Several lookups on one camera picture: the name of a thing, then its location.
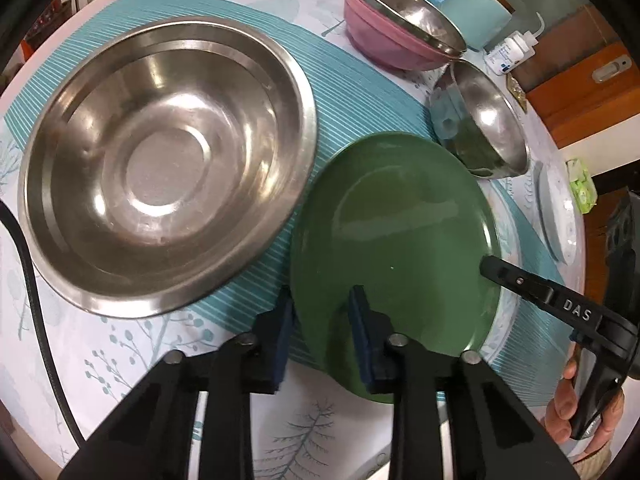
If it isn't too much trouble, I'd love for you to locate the gold patterned coaster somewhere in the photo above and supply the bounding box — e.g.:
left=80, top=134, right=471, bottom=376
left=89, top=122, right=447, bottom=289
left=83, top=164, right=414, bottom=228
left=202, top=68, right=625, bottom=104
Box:
left=505, top=75, right=529, bottom=111

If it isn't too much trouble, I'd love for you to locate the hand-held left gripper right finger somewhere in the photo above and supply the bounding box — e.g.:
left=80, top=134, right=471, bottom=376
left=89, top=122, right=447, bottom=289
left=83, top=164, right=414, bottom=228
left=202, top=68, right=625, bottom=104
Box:
left=348, top=285, right=581, bottom=480

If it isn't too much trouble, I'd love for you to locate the pink bowl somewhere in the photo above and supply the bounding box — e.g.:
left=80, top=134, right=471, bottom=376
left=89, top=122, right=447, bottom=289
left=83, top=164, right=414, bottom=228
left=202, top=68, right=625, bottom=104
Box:
left=344, top=0, right=453, bottom=72

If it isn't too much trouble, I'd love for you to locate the rimmed steel bowl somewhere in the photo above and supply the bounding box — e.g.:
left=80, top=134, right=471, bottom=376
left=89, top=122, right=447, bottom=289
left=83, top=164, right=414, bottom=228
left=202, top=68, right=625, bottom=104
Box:
left=350, top=0, right=468, bottom=58

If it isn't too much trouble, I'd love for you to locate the green plate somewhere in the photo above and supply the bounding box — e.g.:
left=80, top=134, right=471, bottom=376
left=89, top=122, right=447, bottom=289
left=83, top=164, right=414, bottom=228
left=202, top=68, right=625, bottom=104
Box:
left=290, top=131, right=502, bottom=406

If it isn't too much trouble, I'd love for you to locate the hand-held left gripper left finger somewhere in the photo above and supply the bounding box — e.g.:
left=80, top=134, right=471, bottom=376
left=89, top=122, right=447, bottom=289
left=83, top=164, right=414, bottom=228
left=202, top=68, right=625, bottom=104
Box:
left=59, top=285, right=296, bottom=480

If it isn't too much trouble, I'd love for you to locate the wooden cabinet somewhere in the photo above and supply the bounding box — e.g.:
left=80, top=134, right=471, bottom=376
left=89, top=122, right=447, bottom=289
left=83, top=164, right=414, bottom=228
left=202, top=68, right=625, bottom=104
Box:
left=480, top=0, right=640, bottom=153

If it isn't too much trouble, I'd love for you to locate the person's right hand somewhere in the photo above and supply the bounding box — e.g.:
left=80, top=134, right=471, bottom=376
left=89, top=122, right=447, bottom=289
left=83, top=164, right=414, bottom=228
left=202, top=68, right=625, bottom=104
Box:
left=544, top=352, right=627, bottom=463

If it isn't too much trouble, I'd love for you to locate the large steel bowl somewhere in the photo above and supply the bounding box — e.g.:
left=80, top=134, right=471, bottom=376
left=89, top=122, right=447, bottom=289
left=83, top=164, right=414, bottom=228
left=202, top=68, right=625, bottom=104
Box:
left=17, top=16, right=319, bottom=319

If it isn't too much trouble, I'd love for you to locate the thick black cable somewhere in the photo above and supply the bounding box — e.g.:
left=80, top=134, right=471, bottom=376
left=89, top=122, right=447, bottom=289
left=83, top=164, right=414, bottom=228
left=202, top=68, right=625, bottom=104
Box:
left=0, top=200, right=87, bottom=450

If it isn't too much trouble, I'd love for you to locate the white plate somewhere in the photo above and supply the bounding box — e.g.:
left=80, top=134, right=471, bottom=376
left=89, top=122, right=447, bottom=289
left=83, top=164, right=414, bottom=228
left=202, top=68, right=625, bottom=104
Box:
left=536, top=160, right=577, bottom=266

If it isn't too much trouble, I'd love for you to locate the white pill bottle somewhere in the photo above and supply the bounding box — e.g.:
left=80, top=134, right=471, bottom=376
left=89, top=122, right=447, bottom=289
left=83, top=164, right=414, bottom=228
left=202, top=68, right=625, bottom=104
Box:
left=484, top=12, right=546, bottom=77

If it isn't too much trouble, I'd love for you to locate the green tissue packet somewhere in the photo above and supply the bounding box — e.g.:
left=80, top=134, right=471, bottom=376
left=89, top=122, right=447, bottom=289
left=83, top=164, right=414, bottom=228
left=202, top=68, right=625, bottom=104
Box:
left=565, top=157, right=599, bottom=214

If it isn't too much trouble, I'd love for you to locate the tree print tablecloth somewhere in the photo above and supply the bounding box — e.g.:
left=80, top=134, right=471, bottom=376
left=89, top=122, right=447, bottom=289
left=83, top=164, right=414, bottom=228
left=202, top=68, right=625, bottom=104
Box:
left=0, top=0, right=590, bottom=480

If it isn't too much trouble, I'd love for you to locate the small steel bowl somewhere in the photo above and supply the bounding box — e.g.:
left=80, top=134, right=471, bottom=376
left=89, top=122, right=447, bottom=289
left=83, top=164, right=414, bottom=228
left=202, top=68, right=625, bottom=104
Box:
left=429, top=59, right=531, bottom=181

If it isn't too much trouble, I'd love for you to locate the light blue canister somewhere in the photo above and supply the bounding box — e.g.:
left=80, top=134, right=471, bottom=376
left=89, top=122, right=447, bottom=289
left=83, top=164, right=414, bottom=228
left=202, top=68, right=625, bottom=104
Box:
left=440, top=0, right=514, bottom=52

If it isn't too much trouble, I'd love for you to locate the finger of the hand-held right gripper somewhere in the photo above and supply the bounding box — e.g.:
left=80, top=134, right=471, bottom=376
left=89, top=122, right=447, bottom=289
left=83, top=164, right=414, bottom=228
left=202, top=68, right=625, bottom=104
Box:
left=479, top=256, right=608, bottom=342

